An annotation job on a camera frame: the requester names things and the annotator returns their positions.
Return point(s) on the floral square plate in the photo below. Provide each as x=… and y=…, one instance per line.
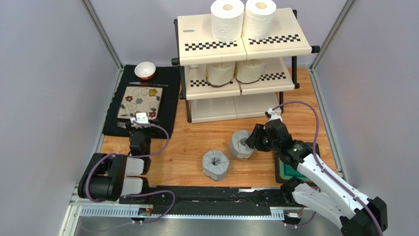
x=140, y=99

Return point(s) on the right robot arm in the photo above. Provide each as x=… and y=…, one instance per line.
x=355, y=213

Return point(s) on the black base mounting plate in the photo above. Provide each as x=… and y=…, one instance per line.
x=226, y=201

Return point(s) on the cream checkered three-tier shelf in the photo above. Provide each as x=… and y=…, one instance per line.
x=234, y=100

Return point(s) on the beige roll front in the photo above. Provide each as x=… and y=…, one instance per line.
x=219, y=74

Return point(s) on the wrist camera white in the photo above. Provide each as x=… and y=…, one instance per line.
x=271, y=115
x=140, y=120

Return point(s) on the beige roll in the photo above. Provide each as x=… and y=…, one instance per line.
x=249, y=71
x=219, y=74

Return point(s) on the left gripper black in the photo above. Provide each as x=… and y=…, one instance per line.
x=153, y=131

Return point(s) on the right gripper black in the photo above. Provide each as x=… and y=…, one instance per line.
x=259, y=136

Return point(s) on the beige roll back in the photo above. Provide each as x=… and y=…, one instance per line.
x=249, y=71

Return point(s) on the white and orange bowl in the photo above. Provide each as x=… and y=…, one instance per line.
x=145, y=70

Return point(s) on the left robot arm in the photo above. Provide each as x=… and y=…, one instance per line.
x=109, y=176

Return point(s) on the green square dish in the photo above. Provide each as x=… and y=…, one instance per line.
x=284, y=172

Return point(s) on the black cloth placemat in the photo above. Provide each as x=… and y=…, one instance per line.
x=169, y=76

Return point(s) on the white paper roll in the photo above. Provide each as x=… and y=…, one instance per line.
x=227, y=20
x=258, y=17

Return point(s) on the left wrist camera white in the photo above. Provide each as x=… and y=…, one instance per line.
x=140, y=120

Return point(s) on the grey roll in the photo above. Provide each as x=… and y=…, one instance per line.
x=238, y=149
x=215, y=165

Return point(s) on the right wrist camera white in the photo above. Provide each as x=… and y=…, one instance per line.
x=271, y=115

